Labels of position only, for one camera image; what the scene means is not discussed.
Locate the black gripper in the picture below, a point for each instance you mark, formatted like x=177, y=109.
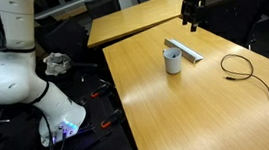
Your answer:
x=193, y=0

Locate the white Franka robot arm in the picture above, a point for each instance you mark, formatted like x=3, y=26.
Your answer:
x=8, y=81

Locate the white ceramic mug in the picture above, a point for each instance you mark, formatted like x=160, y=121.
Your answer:
x=174, y=67

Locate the white rectangular box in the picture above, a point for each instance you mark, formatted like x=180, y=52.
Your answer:
x=189, y=53

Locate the black mesh office chair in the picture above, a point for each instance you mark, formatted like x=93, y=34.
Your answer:
x=235, y=14

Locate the wooden conference table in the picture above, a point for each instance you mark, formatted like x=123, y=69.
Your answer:
x=128, y=20

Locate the white window ledge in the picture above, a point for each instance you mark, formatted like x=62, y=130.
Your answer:
x=66, y=4

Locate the crumpled grey cloth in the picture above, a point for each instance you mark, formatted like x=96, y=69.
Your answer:
x=56, y=63

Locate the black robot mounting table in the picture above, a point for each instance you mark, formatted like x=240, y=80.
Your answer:
x=108, y=148

